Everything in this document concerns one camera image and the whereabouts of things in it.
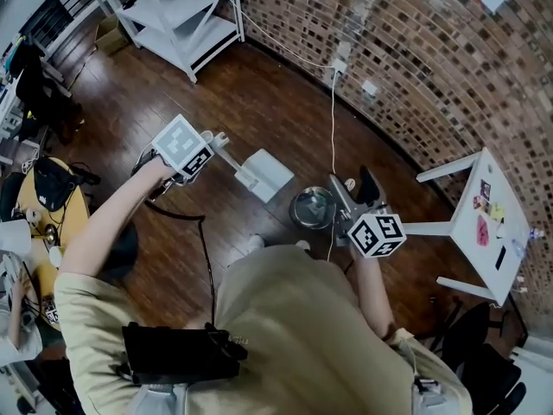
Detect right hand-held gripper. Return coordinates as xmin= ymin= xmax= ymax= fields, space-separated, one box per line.
xmin=327 ymin=165 xmax=407 ymax=259

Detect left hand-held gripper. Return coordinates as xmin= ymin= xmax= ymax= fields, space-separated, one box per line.
xmin=137 ymin=114 xmax=216 ymax=188

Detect metal bucket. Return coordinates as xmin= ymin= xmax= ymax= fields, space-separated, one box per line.
xmin=289 ymin=186 xmax=338 ymax=231

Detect white long-handled dustpan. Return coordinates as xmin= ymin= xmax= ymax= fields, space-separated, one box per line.
xmin=200 ymin=131 xmax=295 ymax=205

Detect person's right forearm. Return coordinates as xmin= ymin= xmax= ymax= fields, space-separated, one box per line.
xmin=352 ymin=255 xmax=397 ymax=341

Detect person's left forearm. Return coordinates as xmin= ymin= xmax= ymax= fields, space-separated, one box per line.
xmin=58 ymin=160 xmax=174 ymax=276

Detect white shelf unit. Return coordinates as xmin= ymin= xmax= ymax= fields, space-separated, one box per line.
xmin=87 ymin=0 xmax=246 ymax=85

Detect dark printed cards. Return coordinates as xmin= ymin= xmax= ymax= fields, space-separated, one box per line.
xmin=473 ymin=179 xmax=493 ymax=211

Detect round wooden table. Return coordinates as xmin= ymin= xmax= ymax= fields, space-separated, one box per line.
xmin=8 ymin=157 xmax=139 ymax=332

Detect white rectangular table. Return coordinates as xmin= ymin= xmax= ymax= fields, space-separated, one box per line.
xmin=404 ymin=147 xmax=532 ymax=307

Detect cardboard box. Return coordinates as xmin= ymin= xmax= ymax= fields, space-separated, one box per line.
xmin=94 ymin=14 xmax=130 ymax=55

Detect pink packet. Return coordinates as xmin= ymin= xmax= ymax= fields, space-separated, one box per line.
xmin=475 ymin=214 xmax=490 ymax=246

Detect black bag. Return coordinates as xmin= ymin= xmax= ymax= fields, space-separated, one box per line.
xmin=33 ymin=157 xmax=100 ymax=214

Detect black jacket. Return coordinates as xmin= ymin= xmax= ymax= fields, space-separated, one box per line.
xmin=16 ymin=43 xmax=84 ymax=145

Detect person's beige shirt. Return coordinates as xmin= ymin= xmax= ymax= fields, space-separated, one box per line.
xmin=55 ymin=244 xmax=472 ymax=415

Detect black metal railing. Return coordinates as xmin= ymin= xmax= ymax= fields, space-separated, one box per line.
xmin=19 ymin=0 xmax=103 ymax=60

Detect white lamp shade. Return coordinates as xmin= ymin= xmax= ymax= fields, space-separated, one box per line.
xmin=0 ymin=220 xmax=32 ymax=254

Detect black chest pack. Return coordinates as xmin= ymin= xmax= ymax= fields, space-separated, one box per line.
xmin=122 ymin=322 xmax=248 ymax=386

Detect spare white gripper device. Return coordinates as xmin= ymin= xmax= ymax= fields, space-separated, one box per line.
xmin=41 ymin=294 xmax=61 ymax=324

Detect black office chair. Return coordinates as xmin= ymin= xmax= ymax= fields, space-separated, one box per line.
xmin=427 ymin=296 xmax=528 ymax=415

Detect grey chest harness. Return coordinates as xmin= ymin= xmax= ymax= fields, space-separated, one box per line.
xmin=412 ymin=376 xmax=446 ymax=415

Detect white cabinet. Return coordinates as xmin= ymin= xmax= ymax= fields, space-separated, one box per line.
xmin=509 ymin=335 xmax=553 ymax=415

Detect white power cable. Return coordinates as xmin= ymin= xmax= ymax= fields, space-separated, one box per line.
xmin=326 ymin=65 xmax=358 ymax=263

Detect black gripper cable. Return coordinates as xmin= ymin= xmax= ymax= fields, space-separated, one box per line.
xmin=144 ymin=196 xmax=217 ymax=326

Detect thin white strung cable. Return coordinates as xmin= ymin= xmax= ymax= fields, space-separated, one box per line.
xmin=202 ymin=0 xmax=336 ymax=69

